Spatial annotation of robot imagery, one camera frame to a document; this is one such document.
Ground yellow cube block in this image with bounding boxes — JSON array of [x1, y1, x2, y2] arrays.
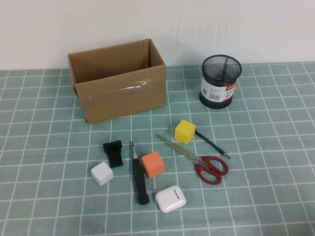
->
[[174, 119, 196, 145]]

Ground black pen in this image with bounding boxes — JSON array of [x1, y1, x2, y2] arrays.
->
[[194, 130, 231, 160]]

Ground brown cardboard box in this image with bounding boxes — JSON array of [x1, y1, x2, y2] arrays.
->
[[67, 38, 167, 124]]

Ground white cube block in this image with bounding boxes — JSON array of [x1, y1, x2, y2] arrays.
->
[[91, 161, 114, 186]]

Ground black mesh pen holder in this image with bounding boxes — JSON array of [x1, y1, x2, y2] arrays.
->
[[198, 55, 243, 108]]

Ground black plastic bracket part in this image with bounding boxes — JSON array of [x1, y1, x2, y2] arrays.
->
[[102, 140, 124, 168]]

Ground black handled screwdriver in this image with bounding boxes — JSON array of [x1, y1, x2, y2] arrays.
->
[[129, 141, 150, 206]]

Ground green checkered tablecloth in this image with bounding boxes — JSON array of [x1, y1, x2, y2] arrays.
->
[[0, 61, 315, 236]]

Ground orange cube block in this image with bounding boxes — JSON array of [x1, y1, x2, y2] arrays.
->
[[141, 150, 165, 179]]

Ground red handled scissors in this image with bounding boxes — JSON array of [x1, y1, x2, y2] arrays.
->
[[156, 134, 229, 185]]

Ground white earbuds case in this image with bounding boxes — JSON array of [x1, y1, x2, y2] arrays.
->
[[155, 184, 187, 213]]

